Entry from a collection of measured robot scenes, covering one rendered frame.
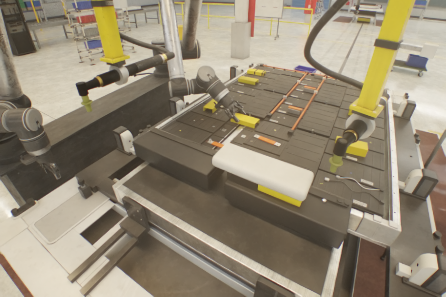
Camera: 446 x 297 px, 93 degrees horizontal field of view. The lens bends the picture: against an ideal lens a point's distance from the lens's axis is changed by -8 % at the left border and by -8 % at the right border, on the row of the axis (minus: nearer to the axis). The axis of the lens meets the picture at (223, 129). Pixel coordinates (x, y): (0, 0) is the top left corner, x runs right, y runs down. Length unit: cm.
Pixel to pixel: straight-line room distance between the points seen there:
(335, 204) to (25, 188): 166
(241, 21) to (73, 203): 570
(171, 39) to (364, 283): 212
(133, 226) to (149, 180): 20
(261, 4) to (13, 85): 860
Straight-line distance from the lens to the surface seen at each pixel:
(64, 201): 138
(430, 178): 138
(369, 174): 122
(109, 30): 96
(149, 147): 108
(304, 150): 123
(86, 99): 95
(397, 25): 74
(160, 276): 107
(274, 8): 925
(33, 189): 181
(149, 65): 109
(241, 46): 637
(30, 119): 127
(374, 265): 220
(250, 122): 137
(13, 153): 171
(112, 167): 139
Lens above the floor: 172
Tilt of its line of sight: 33 degrees down
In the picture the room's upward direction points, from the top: straight up
